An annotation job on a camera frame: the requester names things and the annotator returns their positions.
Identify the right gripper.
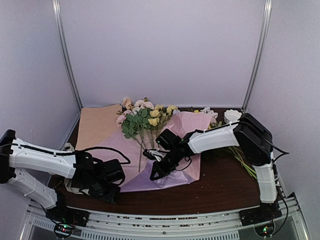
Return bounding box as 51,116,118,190
151,148,182,180

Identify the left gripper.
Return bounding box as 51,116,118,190
88,178,121,204

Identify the purple pink wrapping paper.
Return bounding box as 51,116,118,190
99,111,213,193

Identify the pink rose stem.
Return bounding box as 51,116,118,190
116,97,155,171

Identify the yellow rose stem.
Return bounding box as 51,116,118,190
145,101,178,148

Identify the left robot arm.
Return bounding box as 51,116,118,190
0,129,126,222

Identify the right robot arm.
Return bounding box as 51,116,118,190
143,113,278,221

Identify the beige ribbon strip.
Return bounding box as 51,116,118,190
62,142,95,196

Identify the beige wrapping paper stack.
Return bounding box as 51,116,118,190
65,104,123,181

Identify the white fluted dish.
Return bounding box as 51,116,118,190
223,109,242,124

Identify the small yellow flower spray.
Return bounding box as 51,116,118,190
221,146,257,180

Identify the front aluminium rail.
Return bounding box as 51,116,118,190
18,197,310,240

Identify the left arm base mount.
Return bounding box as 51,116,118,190
44,207,90,239

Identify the black sleeved cable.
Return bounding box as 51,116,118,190
72,146,132,166

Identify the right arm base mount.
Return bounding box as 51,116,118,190
239,206,282,238

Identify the left aluminium frame post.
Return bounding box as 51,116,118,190
52,0,83,111

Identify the aluminium frame post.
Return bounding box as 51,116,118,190
52,0,83,111
241,0,273,113

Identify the right aluminium frame post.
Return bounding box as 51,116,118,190
241,0,273,113

